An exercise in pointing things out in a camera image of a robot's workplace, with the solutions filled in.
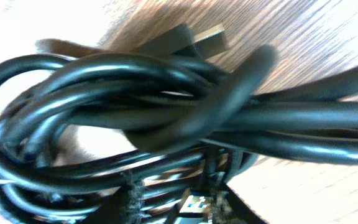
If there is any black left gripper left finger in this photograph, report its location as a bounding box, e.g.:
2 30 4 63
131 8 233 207
80 174 144 224

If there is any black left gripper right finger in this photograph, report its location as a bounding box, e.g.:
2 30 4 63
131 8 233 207
211 184 267 224

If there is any black USB cable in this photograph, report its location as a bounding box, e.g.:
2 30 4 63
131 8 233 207
0 23 358 187
0 93 358 224

